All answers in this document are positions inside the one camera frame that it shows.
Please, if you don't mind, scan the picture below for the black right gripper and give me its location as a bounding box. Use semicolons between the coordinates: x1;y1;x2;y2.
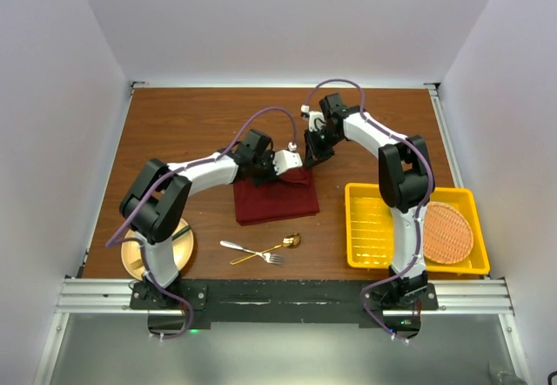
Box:
304;127;343;170

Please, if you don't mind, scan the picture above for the dark red cloth napkin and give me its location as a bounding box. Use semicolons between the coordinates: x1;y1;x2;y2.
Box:
233;168;319;226

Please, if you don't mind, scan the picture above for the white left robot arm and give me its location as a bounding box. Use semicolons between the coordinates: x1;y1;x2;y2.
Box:
106;130;300;309

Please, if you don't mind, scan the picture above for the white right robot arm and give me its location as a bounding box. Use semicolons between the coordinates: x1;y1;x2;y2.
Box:
300;93;435;309

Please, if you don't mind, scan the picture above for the gold spoon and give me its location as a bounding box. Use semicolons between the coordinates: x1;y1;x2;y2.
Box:
230;233;302;266

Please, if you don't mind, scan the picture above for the silver fork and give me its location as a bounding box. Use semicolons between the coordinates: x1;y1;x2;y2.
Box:
219;240;285;265

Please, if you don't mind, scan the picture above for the yellow plastic tray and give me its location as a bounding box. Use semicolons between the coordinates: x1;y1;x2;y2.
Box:
345;183;490;275

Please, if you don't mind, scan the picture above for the cream round plate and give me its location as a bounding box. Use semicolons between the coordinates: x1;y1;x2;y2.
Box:
121;219;194;280

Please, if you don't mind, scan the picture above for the orange woven round mat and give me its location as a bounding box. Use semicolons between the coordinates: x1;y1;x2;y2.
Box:
423;202;473;265

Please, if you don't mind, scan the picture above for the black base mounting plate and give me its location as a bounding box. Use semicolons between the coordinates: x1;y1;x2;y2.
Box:
130;279;440;337

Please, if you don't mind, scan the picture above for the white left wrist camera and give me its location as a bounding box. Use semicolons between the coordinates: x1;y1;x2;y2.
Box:
272;141;303;176

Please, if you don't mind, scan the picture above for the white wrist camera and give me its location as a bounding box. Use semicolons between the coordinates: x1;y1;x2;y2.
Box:
272;141;303;176
300;105;326;132

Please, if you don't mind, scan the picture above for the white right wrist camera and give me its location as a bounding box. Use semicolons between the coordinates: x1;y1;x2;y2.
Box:
300;105;326;132

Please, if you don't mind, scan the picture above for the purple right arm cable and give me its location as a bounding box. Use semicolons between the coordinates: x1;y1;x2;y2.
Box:
306;78;436;343

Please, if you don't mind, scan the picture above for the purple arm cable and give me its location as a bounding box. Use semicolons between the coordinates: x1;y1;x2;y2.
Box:
106;105;301;345
306;78;436;343

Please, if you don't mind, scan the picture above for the aluminium right side rail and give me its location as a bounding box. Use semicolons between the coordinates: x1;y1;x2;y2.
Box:
424;84;464;188

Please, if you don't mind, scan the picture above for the aluminium rail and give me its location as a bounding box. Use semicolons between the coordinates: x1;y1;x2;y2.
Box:
424;84;464;188
55;279;514;315

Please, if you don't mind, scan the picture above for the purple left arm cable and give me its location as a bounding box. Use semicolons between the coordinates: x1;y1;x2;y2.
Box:
106;105;301;345

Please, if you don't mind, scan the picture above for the aluminium front rail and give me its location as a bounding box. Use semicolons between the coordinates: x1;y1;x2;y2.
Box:
55;279;514;315

